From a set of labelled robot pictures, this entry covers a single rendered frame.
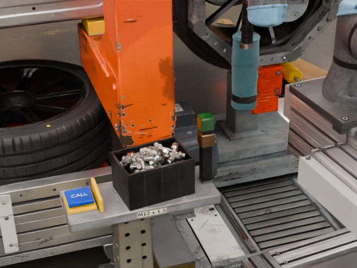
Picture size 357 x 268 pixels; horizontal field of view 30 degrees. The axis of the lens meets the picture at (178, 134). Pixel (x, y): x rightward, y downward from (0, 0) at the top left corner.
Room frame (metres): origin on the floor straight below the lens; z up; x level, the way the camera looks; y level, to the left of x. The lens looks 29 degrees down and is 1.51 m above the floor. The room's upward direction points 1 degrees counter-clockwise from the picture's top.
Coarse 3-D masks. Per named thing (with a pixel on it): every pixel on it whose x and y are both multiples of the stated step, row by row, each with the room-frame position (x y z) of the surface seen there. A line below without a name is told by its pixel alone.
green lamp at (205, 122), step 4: (200, 116) 1.62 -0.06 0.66; (204, 116) 1.62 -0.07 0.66; (208, 116) 1.62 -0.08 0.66; (212, 116) 1.62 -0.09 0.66; (200, 120) 1.60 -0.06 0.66; (204, 120) 1.60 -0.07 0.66; (208, 120) 1.60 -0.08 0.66; (212, 120) 1.61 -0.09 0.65; (200, 124) 1.60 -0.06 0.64; (204, 124) 1.60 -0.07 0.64; (208, 124) 1.60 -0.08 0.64; (212, 124) 1.61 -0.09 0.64; (200, 128) 1.60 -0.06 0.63; (204, 128) 1.60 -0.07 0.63; (208, 128) 1.60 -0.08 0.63; (212, 128) 1.61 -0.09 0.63
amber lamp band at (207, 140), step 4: (200, 132) 1.62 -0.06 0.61; (212, 132) 1.62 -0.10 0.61; (200, 136) 1.60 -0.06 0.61; (204, 136) 1.60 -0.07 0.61; (208, 136) 1.60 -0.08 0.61; (212, 136) 1.61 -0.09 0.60; (200, 140) 1.60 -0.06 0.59; (204, 140) 1.60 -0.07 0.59; (208, 140) 1.60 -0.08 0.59; (212, 140) 1.61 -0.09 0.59; (200, 144) 1.60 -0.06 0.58; (204, 144) 1.60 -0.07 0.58; (208, 144) 1.60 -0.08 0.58; (212, 144) 1.61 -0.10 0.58
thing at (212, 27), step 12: (228, 0) 2.23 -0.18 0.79; (312, 0) 2.31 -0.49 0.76; (216, 12) 2.21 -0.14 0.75; (312, 12) 2.29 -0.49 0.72; (240, 24) 2.23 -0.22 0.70; (288, 24) 2.32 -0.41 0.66; (300, 24) 2.28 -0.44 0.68; (228, 36) 2.32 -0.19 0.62; (264, 36) 2.32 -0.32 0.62; (276, 36) 2.29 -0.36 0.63; (288, 36) 2.26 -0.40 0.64
